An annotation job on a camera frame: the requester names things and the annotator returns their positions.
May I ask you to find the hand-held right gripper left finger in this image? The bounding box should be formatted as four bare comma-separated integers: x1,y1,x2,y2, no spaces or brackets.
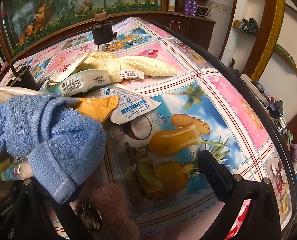
12,179,94,240

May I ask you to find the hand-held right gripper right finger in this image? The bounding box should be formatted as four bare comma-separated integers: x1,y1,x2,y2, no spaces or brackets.
198,149,291,240

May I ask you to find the large blue towel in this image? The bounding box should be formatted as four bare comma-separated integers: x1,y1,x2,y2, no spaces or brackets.
0,92,106,205

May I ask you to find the white desiccant packet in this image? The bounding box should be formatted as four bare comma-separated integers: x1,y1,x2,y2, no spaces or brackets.
88,84,162,126

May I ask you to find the cream fluffy towel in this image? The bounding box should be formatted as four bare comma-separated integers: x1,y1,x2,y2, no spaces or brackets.
117,55,178,77

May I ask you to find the pale green tissue packet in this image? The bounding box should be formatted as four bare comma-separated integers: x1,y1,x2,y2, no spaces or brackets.
43,69,112,97

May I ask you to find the white glove packet red print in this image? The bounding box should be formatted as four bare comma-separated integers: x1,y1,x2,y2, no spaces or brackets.
50,51,92,83

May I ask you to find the cream towel with label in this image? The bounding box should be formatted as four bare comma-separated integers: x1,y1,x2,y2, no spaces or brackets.
83,51,145,82

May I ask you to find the colourful clear snack packet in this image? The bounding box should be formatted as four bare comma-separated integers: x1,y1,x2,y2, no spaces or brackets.
0,157,34,182

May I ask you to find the person's brown fuzzy garment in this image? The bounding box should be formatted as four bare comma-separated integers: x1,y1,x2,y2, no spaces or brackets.
75,182,132,240

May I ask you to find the printed fruit tablecloth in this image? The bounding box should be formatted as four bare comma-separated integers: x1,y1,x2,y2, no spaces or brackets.
0,17,293,240

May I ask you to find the white power strip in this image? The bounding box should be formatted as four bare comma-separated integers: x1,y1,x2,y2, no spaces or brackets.
240,73,265,94

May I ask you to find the yellow snack packet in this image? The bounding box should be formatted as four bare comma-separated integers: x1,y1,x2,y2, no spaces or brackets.
72,95,120,125

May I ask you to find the black motor with shaft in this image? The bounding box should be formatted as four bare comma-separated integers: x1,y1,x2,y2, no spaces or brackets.
9,64,40,92

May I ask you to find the gold trimmed pillar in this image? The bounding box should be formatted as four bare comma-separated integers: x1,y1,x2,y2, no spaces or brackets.
251,0,287,81

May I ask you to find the black motor with wooden cap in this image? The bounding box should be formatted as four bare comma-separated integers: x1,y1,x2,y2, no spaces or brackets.
92,12,118,46

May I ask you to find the glass cabinet with artificial flowers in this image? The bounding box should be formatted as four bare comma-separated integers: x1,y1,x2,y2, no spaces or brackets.
0,0,169,58

